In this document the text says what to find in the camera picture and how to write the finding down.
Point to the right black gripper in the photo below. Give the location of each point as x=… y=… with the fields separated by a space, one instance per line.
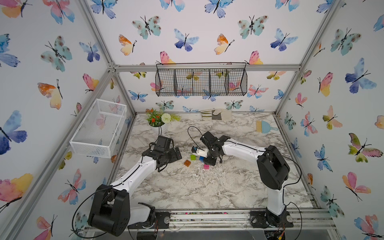
x=212 y=150

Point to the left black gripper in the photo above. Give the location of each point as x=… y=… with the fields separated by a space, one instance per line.
x=174 y=157

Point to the orange lego brick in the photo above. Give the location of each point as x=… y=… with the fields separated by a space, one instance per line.
x=187 y=163

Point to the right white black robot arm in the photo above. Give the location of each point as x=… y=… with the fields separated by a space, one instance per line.
x=273 y=169

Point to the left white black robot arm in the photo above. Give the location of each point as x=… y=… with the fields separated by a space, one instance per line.
x=112 y=211

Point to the potted flower plant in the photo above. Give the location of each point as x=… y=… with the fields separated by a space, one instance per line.
x=159 y=119

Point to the blue dustpan brush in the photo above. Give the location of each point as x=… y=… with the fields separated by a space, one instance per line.
x=264 y=127

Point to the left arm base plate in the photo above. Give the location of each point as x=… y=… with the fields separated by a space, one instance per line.
x=157 y=220

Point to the black wire wall basket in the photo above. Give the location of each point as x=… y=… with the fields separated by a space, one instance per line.
x=201 y=79

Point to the white mesh wall basket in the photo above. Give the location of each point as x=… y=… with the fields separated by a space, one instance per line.
x=99 y=131

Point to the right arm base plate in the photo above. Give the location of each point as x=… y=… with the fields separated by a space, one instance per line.
x=266 y=219

